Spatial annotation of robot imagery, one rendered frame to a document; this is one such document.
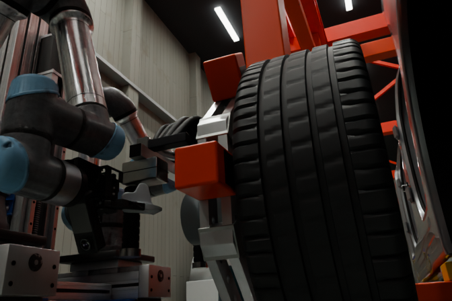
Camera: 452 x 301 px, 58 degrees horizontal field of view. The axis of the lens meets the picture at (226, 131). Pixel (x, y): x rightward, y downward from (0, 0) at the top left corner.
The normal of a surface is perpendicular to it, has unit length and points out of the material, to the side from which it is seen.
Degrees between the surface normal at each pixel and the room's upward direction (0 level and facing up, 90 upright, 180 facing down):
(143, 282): 90
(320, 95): 74
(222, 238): 90
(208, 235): 90
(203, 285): 90
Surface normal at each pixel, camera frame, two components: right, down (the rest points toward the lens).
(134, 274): -0.36, -0.36
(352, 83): -0.36, -0.63
